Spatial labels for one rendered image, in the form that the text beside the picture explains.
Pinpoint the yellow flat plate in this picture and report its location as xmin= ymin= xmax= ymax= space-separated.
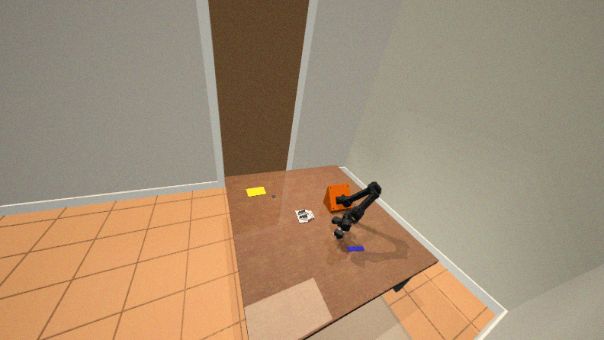
xmin=246 ymin=187 xmax=266 ymax=197

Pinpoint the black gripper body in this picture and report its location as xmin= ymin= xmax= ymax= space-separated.
xmin=333 ymin=220 xmax=345 ymax=239

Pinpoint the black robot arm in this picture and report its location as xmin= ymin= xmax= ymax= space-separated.
xmin=331 ymin=181 xmax=381 ymax=232

